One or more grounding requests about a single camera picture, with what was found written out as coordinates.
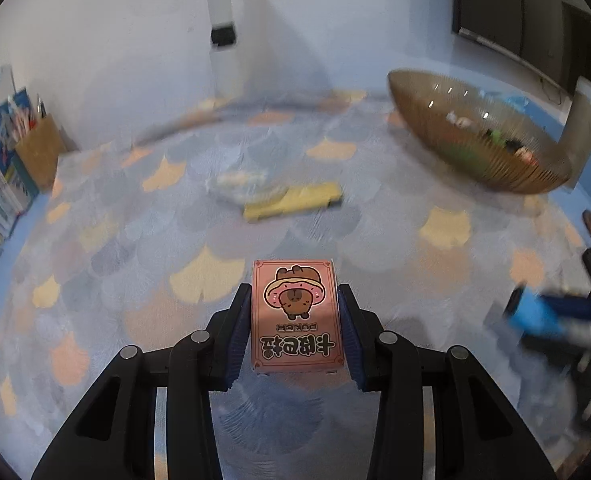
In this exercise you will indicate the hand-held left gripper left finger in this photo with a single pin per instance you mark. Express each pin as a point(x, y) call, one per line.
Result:
point(238, 340)

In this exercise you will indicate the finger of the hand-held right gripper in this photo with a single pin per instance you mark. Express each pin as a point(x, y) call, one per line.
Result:
point(575, 307)

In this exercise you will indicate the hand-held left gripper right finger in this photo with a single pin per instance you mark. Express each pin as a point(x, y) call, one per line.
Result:
point(350, 340)

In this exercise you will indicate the blue rectangular box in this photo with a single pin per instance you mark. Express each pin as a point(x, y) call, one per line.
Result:
point(535, 312)

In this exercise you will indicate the pink cartoon card box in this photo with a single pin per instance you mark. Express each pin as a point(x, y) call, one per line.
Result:
point(295, 320)

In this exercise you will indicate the red doll with black hair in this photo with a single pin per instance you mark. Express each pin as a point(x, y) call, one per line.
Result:
point(524, 153)

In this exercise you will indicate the brown ribbed glass bowl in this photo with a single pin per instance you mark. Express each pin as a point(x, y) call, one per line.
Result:
point(475, 160)

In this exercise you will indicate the green translucent toy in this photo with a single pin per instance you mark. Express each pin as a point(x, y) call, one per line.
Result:
point(495, 136)

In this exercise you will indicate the scale patterned tablecloth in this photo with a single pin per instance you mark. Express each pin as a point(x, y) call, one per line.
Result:
point(175, 220)

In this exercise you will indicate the yellow flat box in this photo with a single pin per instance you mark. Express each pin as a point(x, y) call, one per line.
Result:
point(295, 200)

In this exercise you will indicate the beige panel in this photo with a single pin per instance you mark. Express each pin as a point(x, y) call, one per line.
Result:
point(588, 115)

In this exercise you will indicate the clear plastic wrapped snack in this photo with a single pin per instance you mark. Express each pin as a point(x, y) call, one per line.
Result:
point(235, 182)

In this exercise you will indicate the clear bagged small toy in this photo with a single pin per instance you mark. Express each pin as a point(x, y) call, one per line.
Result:
point(459, 120)

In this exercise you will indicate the brown pen holder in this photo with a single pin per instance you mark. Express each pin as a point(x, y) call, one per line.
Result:
point(40, 155)

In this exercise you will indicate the black monitor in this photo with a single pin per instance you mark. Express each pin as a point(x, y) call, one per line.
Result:
point(525, 5)

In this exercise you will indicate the black clamp on pole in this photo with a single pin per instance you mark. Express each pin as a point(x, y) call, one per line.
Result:
point(223, 35)

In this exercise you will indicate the bundle of pens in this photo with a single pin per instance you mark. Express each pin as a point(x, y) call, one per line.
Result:
point(38, 107)

